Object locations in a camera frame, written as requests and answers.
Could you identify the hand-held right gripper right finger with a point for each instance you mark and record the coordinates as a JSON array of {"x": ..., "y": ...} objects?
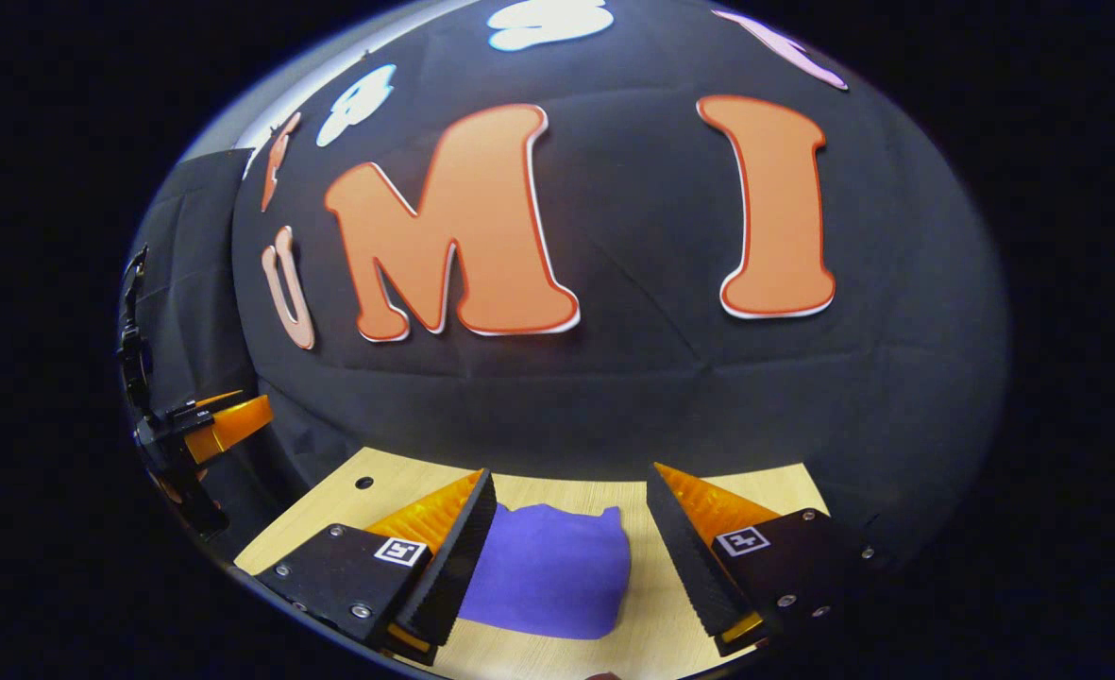
[{"x": 684, "y": 557}]

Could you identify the purple shirt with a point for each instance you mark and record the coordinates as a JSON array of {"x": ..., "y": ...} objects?
[{"x": 557, "y": 576}]

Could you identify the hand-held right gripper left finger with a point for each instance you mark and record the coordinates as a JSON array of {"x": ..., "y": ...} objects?
[{"x": 453, "y": 576}]

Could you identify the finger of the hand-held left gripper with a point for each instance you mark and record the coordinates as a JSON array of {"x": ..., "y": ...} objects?
[
  {"x": 194, "y": 411},
  {"x": 231, "y": 425}
]

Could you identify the black backdrop cloth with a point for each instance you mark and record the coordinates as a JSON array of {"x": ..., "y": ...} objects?
[{"x": 633, "y": 397}]

